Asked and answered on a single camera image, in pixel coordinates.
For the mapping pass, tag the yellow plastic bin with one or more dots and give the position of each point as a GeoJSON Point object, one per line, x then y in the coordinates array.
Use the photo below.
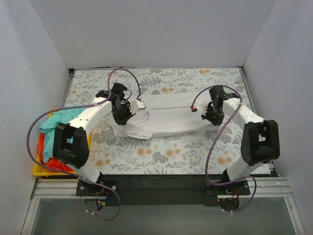
{"type": "Point", "coordinates": [43, 172]}

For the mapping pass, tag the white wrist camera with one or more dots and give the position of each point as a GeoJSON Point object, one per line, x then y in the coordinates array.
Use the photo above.
{"type": "Point", "coordinates": [199, 107]}
{"type": "Point", "coordinates": [136, 105]}

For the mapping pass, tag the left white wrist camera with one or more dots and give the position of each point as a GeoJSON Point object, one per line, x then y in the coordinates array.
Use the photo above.
{"type": "Point", "coordinates": [136, 105]}

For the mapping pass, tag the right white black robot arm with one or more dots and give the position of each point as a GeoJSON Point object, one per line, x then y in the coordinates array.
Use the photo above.
{"type": "Point", "coordinates": [260, 140]}

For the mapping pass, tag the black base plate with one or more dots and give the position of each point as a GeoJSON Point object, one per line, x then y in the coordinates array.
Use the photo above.
{"type": "Point", "coordinates": [158, 189]}

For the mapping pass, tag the orange t shirt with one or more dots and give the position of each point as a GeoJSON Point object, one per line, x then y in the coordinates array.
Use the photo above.
{"type": "Point", "coordinates": [52, 162]}

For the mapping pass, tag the floral table cloth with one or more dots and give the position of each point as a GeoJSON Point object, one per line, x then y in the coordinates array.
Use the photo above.
{"type": "Point", "coordinates": [182, 154]}

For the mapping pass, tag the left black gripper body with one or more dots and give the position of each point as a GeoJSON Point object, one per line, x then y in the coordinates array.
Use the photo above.
{"type": "Point", "coordinates": [122, 117]}

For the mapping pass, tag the white t shirt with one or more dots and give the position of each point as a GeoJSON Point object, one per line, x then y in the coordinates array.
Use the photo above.
{"type": "Point", "coordinates": [165, 115]}

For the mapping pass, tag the aluminium frame rail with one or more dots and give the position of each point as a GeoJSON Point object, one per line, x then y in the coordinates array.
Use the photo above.
{"type": "Point", "coordinates": [67, 188]}

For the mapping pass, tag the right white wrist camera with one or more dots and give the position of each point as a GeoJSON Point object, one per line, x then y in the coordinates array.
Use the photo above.
{"type": "Point", "coordinates": [199, 107]}

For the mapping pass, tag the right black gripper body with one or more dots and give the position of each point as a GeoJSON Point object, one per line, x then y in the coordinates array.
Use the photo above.
{"type": "Point", "coordinates": [213, 118]}

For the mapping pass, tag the teal t shirt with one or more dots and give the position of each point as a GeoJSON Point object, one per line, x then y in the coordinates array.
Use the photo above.
{"type": "Point", "coordinates": [48, 128]}

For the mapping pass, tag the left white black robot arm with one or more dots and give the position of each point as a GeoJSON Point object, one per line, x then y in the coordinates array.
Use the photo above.
{"type": "Point", "coordinates": [71, 145]}

